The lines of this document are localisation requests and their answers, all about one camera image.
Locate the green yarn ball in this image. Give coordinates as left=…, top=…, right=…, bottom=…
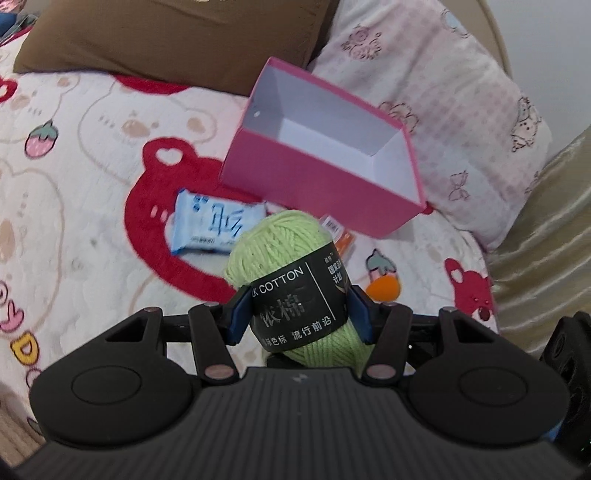
left=224, top=210, right=372, bottom=372

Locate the blue wet wipes pack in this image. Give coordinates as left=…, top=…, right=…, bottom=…
left=170, top=189, right=266, bottom=255

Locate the orange makeup sponge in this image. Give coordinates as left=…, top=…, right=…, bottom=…
left=366, top=275, right=401, bottom=303

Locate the olive satin curtain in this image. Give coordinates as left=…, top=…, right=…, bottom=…
left=487, top=130, right=591, bottom=358

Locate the clear orange-labelled plastic case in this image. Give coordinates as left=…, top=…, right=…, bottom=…
left=320, top=215, right=356, bottom=258

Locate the red bear print blanket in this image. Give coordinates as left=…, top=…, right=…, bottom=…
left=0, top=27, right=500, bottom=444

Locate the pink cardboard box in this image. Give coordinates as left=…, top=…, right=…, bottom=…
left=221, top=58, right=426, bottom=238

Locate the pink checked pillow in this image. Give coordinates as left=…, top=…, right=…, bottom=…
left=311, top=1, right=552, bottom=251

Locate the brown pillow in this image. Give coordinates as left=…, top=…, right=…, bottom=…
left=14, top=0, right=339, bottom=96

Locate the beige bed headboard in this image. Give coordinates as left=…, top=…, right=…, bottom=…
left=479, top=0, right=512, bottom=77

